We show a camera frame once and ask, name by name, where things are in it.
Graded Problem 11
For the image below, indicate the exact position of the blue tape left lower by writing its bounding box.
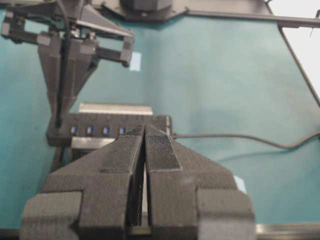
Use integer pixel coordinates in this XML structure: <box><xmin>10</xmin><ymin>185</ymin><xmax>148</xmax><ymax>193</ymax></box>
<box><xmin>233</xmin><ymin>175</ymin><xmax>247</xmax><ymax>194</ymax></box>

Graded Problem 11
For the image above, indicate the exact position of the blue tape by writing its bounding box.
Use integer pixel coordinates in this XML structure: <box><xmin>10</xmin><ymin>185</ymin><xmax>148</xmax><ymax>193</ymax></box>
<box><xmin>129</xmin><ymin>52</ymin><xmax>142</xmax><ymax>72</ymax></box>
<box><xmin>233</xmin><ymin>175</ymin><xmax>247</xmax><ymax>194</ymax></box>

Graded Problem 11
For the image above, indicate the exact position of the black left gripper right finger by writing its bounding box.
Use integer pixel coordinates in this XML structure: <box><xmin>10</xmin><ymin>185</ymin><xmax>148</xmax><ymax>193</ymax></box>
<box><xmin>144</xmin><ymin>125</ymin><xmax>256</xmax><ymax>240</ymax></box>

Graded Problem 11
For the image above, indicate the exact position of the black USB cable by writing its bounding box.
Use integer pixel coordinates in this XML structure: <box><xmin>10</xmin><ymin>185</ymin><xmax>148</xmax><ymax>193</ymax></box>
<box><xmin>55</xmin><ymin>0</ymin><xmax>73</xmax><ymax>130</ymax></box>

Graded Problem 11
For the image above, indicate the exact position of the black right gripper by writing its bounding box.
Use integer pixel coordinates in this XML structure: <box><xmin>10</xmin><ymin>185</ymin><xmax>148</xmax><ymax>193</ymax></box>
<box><xmin>0</xmin><ymin>0</ymin><xmax>134</xmax><ymax>120</ymax></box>

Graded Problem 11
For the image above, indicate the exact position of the blue tape right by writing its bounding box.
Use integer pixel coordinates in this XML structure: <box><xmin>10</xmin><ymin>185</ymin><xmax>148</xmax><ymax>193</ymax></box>
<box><xmin>129</xmin><ymin>52</ymin><xmax>142</xmax><ymax>72</ymax></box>

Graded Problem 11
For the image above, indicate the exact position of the black multiport USB hub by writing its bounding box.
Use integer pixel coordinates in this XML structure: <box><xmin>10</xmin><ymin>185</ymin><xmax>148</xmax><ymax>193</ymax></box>
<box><xmin>46</xmin><ymin>112</ymin><xmax>173</xmax><ymax>147</ymax></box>

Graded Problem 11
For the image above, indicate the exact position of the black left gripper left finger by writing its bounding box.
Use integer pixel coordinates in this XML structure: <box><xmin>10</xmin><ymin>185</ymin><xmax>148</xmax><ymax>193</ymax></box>
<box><xmin>19</xmin><ymin>125</ymin><xmax>145</xmax><ymax>240</ymax></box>

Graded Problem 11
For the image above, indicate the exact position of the black hub power cable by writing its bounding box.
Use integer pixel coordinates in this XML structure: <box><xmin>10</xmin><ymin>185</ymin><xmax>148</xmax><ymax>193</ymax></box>
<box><xmin>171</xmin><ymin>132</ymin><xmax>320</xmax><ymax>150</ymax></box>

